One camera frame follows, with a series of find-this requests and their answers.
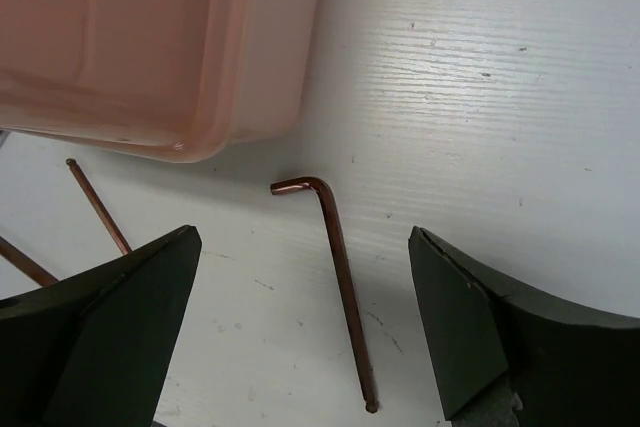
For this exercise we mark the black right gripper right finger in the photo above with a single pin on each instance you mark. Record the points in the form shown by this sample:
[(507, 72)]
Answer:
[(505, 353)]

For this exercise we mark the pink plastic toolbox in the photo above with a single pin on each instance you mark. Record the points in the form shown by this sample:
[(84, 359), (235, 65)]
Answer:
[(173, 80)]

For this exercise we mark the long brown hex key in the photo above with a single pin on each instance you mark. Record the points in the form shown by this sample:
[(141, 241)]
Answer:
[(345, 283)]

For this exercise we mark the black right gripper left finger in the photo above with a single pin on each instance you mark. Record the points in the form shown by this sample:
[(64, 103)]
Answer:
[(94, 349)]

